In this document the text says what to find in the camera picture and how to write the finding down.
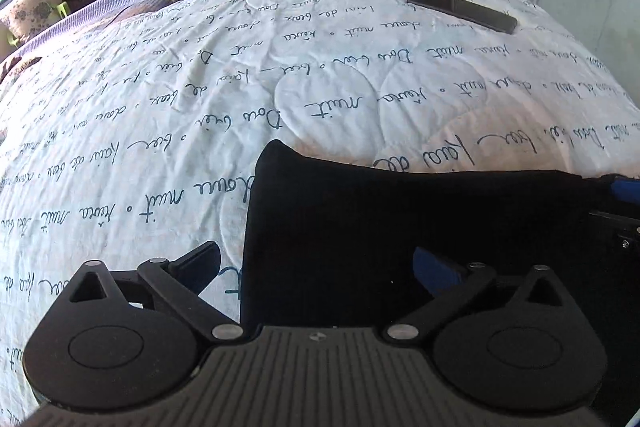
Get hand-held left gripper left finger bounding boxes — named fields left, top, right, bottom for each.
left=50, top=241, right=246, bottom=344

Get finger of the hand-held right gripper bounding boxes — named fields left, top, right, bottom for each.
left=607, top=174, right=640, bottom=205
left=589, top=208, right=640, bottom=254

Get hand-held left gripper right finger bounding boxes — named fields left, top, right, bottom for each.
left=382, top=247, right=581, bottom=348

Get black pants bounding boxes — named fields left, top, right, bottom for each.
left=239, top=139, right=640, bottom=427

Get white script-printed quilt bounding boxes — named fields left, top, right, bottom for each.
left=0, top=0, right=640, bottom=427

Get black smartphone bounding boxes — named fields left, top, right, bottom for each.
left=406, top=0, right=518, bottom=35

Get dark striped cloth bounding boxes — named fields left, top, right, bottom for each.
left=0, top=56, right=43, bottom=84

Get floral pillow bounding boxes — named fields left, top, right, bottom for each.
left=0, top=0, right=56, bottom=42

